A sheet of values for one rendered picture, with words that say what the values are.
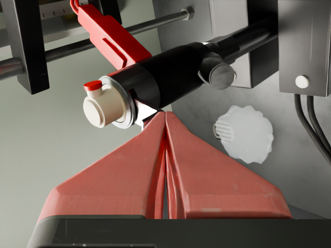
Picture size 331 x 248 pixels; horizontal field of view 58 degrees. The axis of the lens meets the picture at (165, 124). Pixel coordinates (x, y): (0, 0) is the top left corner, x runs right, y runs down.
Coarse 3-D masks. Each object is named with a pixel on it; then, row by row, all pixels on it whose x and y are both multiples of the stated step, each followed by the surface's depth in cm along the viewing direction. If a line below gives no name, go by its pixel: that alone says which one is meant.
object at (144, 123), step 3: (156, 111) 13; (159, 111) 13; (153, 114) 13; (147, 117) 12; (150, 117) 12; (153, 117) 13; (141, 120) 12; (144, 120) 12; (147, 120) 12; (150, 120) 12; (141, 123) 12; (144, 123) 12; (147, 123) 12; (141, 126) 12; (144, 126) 12; (141, 129) 13
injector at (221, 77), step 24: (264, 24) 23; (192, 48) 17; (216, 48) 19; (240, 48) 20; (120, 72) 14; (144, 72) 15; (168, 72) 15; (192, 72) 16; (216, 72) 15; (144, 96) 14; (168, 96) 15
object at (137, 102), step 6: (132, 96) 14; (138, 102) 14; (144, 102) 13; (138, 108) 14; (144, 108) 13; (150, 108) 13; (156, 108) 13; (138, 114) 14; (144, 114) 14; (150, 114) 13; (138, 120) 14
